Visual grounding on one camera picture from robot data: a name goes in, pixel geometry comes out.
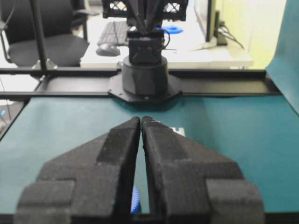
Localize grey computer keyboard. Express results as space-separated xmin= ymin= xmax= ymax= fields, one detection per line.
xmin=97 ymin=21 xmax=130 ymax=46

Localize black vertical frame post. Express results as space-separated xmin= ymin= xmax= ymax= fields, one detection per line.
xmin=29 ymin=0 xmax=57 ymax=71

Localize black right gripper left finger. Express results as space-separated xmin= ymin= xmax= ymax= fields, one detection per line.
xmin=14 ymin=117 xmax=140 ymax=224

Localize small blue gear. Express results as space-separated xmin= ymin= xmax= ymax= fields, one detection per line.
xmin=130 ymin=186 xmax=142 ymax=214

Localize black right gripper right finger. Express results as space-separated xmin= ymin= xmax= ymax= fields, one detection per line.
xmin=142 ymin=116 xmax=265 ymax=224

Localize black office chair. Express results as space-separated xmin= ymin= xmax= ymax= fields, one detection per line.
xmin=0 ymin=0 xmax=98 ymax=67

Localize grey computer mouse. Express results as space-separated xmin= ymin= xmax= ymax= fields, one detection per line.
xmin=96 ymin=43 xmax=121 ymax=56

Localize monitor stand with cables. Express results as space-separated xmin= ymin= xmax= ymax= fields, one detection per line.
xmin=206 ymin=0 xmax=244 ymax=49

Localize black aluminium frame rail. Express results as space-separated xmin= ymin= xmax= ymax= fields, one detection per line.
xmin=0 ymin=67 xmax=281 ymax=104

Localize white desk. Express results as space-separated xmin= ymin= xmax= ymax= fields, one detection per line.
xmin=80 ymin=7 xmax=254 ymax=69

